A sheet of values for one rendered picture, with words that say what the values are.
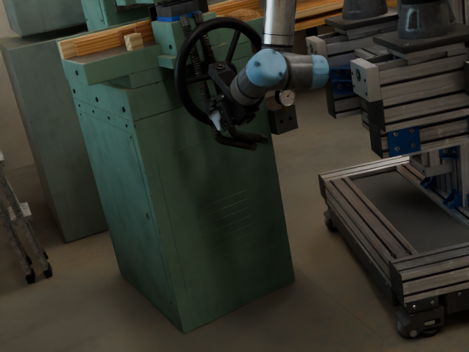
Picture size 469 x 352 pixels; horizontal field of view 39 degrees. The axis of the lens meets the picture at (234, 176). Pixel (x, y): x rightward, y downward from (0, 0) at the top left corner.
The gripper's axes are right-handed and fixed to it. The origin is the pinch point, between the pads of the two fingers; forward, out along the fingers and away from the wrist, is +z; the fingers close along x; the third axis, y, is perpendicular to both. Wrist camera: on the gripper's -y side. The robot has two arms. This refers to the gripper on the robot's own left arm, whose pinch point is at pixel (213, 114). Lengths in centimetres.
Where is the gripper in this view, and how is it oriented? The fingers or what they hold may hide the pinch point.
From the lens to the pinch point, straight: 169.3
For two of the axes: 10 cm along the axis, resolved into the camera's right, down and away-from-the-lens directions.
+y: 4.0, 9.1, -1.2
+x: 8.5, -3.2, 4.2
